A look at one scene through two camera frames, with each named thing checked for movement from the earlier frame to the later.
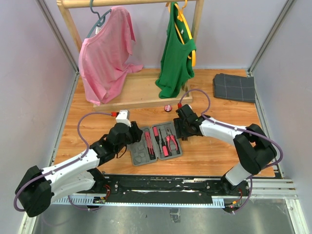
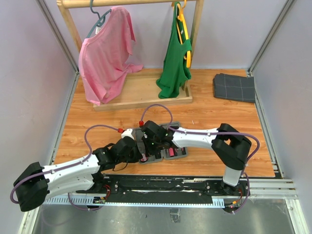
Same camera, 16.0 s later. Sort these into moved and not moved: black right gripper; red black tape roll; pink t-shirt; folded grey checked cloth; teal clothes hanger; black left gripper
Moved: black left gripper; red black tape roll; black right gripper
Not moved: folded grey checked cloth; teal clothes hanger; pink t-shirt
